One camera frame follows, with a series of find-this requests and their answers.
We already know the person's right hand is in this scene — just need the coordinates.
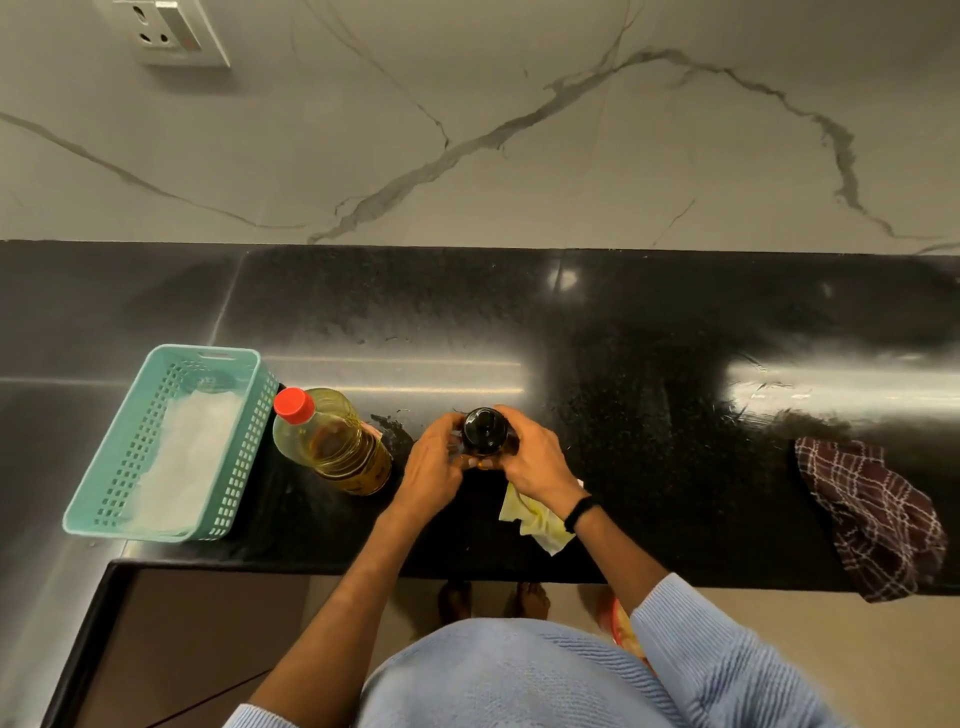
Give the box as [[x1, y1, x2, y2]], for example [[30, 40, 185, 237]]
[[477, 405, 588, 520]]

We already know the person's left hand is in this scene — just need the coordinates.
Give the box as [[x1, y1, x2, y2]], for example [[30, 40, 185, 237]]
[[391, 412, 481, 522]]

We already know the dark glass bottle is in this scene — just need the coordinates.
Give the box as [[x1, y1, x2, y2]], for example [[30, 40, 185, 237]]
[[457, 407, 520, 460]]

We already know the person's right forearm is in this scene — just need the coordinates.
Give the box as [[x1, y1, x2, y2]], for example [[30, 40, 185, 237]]
[[570, 504, 852, 728]]

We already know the person's left forearm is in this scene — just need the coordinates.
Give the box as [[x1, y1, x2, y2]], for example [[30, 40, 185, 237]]
[[247, 506, 450, 728]]

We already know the yellow cleaning cloth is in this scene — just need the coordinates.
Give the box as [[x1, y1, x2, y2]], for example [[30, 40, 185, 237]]
[[498, 480, 585, 558]]

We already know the black wristband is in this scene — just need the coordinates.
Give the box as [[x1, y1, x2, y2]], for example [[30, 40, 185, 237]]
[[563, 495, 603, 535]]

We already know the red-capped cooking oil bottle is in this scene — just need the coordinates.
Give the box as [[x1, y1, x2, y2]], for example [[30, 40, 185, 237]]
[[271, 386, 394, 498]]

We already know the person's left foot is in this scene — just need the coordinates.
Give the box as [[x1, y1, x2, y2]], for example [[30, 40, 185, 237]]
[[438, 581, 474, 625]]

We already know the person's foot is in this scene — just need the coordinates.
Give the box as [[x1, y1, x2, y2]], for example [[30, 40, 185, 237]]
[[438, 581, 474, 625], [513, 582, 552, 622]]

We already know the person's right foot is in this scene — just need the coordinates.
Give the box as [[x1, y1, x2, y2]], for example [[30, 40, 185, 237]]
[[513, 582, 552, 622]]

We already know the orange patterned garment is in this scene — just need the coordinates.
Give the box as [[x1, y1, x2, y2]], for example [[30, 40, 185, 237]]
[[597, 596, 654, 667]]

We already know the light blue knit sweater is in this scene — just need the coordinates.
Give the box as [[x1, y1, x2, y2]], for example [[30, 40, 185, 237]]
[[221, 573, 852, 728]]

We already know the white cloth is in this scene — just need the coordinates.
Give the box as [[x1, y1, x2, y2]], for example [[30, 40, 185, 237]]
[[123, 390, 245, 535]]

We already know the teal plastic basket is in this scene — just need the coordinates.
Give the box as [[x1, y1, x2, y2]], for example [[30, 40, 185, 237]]
[[62, 343, 281, 543]]

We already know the maroon checked cloth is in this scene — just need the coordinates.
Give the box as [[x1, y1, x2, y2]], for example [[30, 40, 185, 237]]
[[793, 436, 949, 604]]

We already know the white wall socket plate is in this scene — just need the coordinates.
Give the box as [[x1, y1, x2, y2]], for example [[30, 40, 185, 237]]
[[93, 0, 232, 70]]

